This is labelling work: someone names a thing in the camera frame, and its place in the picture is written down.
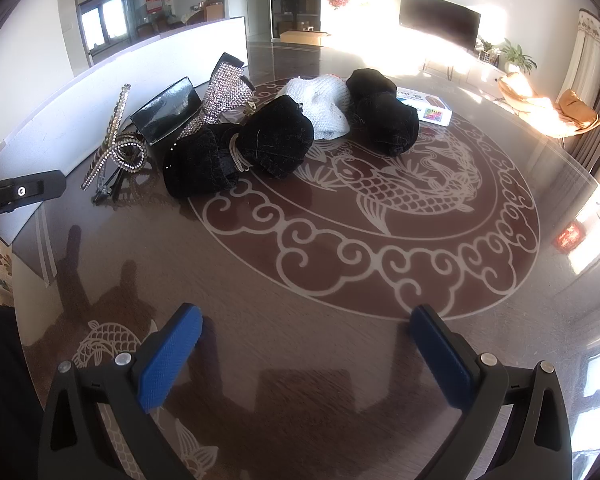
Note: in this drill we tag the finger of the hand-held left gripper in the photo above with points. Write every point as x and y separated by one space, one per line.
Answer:
25 191

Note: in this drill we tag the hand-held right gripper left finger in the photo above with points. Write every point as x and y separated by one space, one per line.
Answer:
170 355

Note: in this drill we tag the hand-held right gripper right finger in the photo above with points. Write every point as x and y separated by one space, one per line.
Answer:
445 360

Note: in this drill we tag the rhinestone banana hair clip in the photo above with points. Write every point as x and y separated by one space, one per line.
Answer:
111 130

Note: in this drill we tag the rhinestone loop hair clip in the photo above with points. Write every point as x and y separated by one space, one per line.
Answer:
130 152

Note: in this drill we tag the rhinestone bow hair clip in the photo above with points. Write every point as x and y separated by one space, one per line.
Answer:
225 92

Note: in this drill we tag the blue and white carton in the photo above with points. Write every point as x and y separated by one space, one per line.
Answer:
430 109

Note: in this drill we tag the white knit glove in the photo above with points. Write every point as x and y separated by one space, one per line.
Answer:
320 105

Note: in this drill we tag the dark patterned glass-topped desktop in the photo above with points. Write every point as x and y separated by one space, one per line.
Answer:
260 360

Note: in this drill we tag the glazed balcony window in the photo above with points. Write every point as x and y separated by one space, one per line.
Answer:
105 22

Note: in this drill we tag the red door poster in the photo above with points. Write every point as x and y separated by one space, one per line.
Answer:
154 0

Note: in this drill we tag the orange lounge chair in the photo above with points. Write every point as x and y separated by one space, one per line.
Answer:
555 105

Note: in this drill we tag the white television cabinet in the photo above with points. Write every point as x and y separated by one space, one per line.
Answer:
480 74

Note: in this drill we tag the large green potted plant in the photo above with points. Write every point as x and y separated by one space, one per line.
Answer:
517 57

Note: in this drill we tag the small green potted plant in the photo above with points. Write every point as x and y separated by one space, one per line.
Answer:
486 50

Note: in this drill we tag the brown cardboard box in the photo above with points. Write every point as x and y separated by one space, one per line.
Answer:
302 37

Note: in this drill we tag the dark display cabinet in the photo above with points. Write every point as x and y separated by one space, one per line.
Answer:
295 0

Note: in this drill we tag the white cloth-covered standing unit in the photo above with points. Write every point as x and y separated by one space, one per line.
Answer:
587 55

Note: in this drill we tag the black television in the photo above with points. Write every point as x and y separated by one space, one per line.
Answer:
437 20

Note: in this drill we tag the red flower bouquet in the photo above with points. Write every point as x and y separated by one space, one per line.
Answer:
339 1

